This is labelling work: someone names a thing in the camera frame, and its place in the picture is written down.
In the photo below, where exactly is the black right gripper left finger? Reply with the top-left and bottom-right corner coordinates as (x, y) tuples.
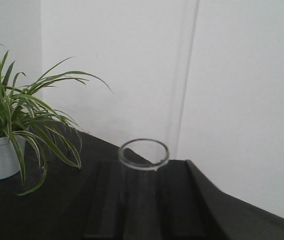
(83, 161), (122, 240)

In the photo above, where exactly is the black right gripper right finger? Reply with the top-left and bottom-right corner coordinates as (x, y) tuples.
(156, 160), (227, 240)

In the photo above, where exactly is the wide glass test tube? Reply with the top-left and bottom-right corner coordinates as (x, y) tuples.
(118, 138), (170, 240)

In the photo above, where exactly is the green spider plant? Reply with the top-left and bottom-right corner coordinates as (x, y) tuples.
(0, 30), (114, 196)

